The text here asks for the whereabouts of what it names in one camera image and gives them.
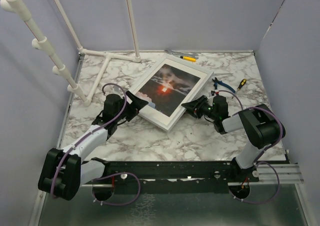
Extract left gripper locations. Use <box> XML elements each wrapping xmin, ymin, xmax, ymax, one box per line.
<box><xmin>115</xmin><ymin>91</ymin><xmax>149</xmax><ymax>122</ymax></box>

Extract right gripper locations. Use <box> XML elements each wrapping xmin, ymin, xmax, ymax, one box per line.
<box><xmin>181</xmin><ymin>95</ymin><xmax>218</xmax><ymax>121</ymax></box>

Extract white picture frame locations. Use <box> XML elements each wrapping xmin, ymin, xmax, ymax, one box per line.
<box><xmin>129</xmin><ymin>54</ymin><xmax>214</xmax><ymax>132</ymax></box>

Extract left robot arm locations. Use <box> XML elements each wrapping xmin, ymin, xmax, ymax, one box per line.
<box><xmin>37</xmin><ymin>91</ymin><xmax>148</xmax><ymax>201</ymax></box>

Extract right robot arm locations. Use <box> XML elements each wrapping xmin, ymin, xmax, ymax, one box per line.
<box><xmin>181</xmin><ymin>95</ymin><xmax>286</xmax><ymax>182</ymax></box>

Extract yellow utility knife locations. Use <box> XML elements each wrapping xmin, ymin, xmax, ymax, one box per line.
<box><xmin>180</xmin><ymin>56</ymin><xmax>196</xmax><ymax>62</ymax></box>

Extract black yellow screwdriver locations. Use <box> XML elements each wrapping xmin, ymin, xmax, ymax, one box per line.
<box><xmin>237</xmin><ymin>78</ymin><xmax>247</xmax><ymax>91</ymax></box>

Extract silver wrench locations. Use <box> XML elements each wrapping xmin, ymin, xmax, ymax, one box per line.
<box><xmin>165</xmin><ymin>49</ymin><xmax>199</xmax><ymax>61</ymax></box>

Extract white PVC pipe rack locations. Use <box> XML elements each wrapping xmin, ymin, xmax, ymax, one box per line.
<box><xmin>0</xmin><ymin>0</ymin><xmax>143</xmax><ymax>107</ymax></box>

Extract blue handled pliers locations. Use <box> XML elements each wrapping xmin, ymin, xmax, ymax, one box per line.
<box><xmin>212</xmin><ymin>77</ymin><xmax>236</xmax><ymax>94</ymax></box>

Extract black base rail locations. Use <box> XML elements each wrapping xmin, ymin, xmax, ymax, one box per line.
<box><xmin>86</xmin><ymin>161</ymin><xmax>259</xmax><ymax>194</ymax></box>

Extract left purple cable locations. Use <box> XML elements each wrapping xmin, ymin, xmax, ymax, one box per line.
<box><xmin>49</xmin><ymin>83</ymin><xmax>141</xmax><ymax>207</ymax></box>

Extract aluminium extrusion rail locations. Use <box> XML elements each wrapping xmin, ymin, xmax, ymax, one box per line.
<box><xmin>223</xmin><ymin>164</ymin><xmax>304</xmax><ymax>186</ymax></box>

